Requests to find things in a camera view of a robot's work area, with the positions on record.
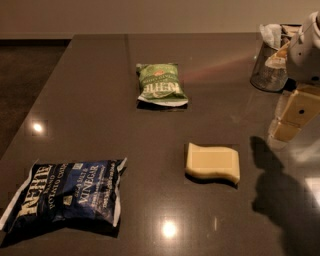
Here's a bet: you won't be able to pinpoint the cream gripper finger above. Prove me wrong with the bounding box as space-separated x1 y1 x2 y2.
267 91 294 147
283 90 320 140

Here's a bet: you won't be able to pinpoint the blue Kettle chip bag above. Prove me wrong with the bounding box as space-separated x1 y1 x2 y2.
0 159 126 233

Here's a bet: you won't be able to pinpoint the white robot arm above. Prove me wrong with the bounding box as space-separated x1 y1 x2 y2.
265 12 320 148

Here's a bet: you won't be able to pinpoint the green jalapeno chip bag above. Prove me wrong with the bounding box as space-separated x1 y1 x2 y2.
136 63 188 107

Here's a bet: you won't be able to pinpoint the metal mesh basket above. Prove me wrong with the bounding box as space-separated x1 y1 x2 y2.
250 43 288 92

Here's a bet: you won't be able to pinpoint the white napkin in basket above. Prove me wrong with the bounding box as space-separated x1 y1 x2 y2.
259 24 282 49

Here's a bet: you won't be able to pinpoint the brown packets in basket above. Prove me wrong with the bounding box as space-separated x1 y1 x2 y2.
281 24 301 45

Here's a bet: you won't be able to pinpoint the yellow wavy sponge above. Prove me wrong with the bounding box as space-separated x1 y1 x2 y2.
186 143 240 185

